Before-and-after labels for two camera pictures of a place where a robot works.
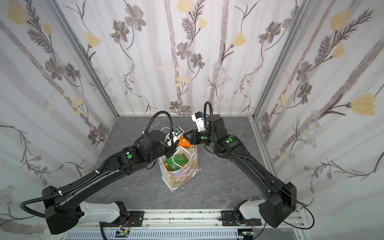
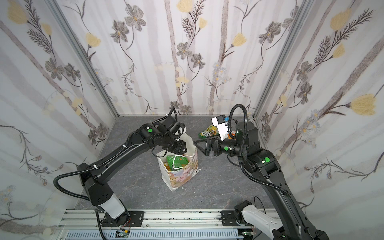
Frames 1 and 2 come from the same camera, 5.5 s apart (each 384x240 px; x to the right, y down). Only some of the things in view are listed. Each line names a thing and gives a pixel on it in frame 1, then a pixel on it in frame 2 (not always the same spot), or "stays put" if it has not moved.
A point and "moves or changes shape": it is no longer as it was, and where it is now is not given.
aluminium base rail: [211, 219] stays put
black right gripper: [192, 137] → [216, 146]
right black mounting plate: [228, 218] stays put
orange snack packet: [184, 143] moves or changes shape
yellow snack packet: [167, 166] stays put
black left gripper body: [172, 148] → [179, 146]
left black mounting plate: [136, 218] stays put
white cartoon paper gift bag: [175, 179] stays put
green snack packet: [180, 159] stays put
